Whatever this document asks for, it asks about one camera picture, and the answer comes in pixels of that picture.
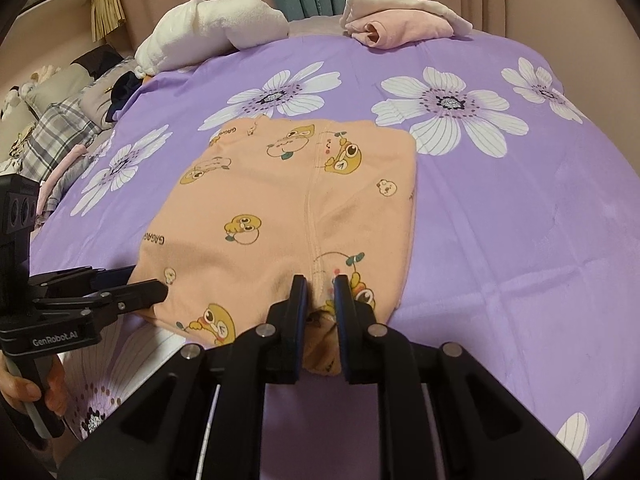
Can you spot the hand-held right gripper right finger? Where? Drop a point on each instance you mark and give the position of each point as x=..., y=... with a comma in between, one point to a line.
x=345, y=310

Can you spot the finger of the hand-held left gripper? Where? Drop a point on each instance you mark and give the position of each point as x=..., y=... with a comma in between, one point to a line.
x=135, y=296
x=115, y=276

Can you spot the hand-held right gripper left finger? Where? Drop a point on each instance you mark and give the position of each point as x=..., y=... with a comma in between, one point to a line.
x=296, y=307

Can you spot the orange cartoon print pants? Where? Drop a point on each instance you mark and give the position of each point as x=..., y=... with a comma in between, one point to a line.
x=280, y=200

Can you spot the pink folded clothes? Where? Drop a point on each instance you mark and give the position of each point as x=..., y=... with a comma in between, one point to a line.
x=400, y=22

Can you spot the person's left hand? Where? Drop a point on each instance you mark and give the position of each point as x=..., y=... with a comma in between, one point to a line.
x=20, y=391

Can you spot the grey striped cloth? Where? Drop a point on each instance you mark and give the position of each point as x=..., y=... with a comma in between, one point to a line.
x=52, y=195

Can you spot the pink cloth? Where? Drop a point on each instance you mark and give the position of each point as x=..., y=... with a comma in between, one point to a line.
x=70, y=161

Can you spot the plaid pillow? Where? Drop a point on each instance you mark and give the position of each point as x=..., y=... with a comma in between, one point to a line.
x=55, y=135

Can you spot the purple floral bedsheet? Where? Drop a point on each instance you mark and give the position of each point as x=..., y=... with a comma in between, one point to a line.
x=500, y=235

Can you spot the dark cloth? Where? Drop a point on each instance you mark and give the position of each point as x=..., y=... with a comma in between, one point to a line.
x=122, y=90

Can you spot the beige pillow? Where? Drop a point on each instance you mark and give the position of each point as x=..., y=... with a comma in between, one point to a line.
x=60, y=85

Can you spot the small plush toy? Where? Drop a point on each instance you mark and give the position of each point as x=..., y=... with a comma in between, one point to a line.
x=42, y=74
x=11, y=102

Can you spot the straw tassel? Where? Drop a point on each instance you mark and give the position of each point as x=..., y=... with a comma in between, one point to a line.
x=107, y=10

